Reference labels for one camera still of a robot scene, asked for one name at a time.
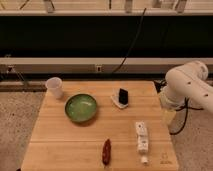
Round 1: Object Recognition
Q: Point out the green ceramic bowl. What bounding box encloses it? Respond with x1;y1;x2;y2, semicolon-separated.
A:
65;94;98;123

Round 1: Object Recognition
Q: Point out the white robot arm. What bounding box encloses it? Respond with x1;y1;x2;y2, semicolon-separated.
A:
159;61;213;125

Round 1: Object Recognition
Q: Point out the black sponge on white dish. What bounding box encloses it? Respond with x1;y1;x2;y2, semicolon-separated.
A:
111;88;129;109

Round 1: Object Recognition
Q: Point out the white plastic cup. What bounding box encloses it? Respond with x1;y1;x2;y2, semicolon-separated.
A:
45;77;63;99

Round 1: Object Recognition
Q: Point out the white tube with cap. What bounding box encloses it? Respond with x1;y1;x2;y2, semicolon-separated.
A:
135;121;149;165

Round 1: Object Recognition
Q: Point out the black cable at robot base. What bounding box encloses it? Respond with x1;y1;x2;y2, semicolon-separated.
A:
153;79;204;136

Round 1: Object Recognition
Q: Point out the black hanging cable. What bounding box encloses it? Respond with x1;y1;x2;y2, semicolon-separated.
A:
110;7;148;74

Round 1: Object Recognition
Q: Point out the white wall rail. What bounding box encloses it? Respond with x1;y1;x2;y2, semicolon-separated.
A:
0;57;213;74

